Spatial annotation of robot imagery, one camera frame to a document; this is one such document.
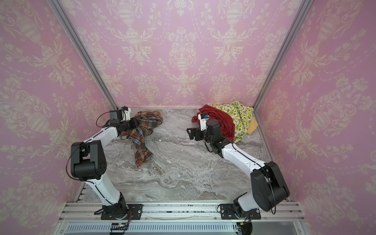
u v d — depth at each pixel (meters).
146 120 0.97
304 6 0.69
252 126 1.07
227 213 0.73
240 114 1.09
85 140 0.54
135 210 0.75
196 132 0.74
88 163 0.50
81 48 0.84
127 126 0.84
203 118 0.75
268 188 0.43
